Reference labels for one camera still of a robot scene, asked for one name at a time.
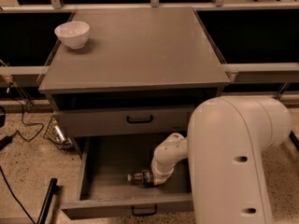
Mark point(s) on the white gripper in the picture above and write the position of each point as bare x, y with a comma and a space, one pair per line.
159, 174

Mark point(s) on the clear plastic water bottle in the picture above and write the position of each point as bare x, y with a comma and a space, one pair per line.
142, 178

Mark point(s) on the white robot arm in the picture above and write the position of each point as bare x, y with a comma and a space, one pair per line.
224, 143

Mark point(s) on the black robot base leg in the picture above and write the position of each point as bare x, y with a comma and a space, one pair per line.
52, 189

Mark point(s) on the open grey middle drawer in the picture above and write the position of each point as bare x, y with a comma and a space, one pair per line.
103, 187

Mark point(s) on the grey top drawer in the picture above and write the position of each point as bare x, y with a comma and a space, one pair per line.
97, 122

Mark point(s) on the grey drawer cabinet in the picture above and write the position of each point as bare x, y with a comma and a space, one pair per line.
135, 57

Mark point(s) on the black right base leg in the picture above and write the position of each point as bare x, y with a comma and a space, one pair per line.
294, 140

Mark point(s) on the white bowl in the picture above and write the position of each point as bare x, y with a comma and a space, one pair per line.
73, 34

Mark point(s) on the wire mesh basket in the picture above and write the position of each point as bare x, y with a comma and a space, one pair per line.
55, 135

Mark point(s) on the metal railing frame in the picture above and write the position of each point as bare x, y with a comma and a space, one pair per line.
257, 46

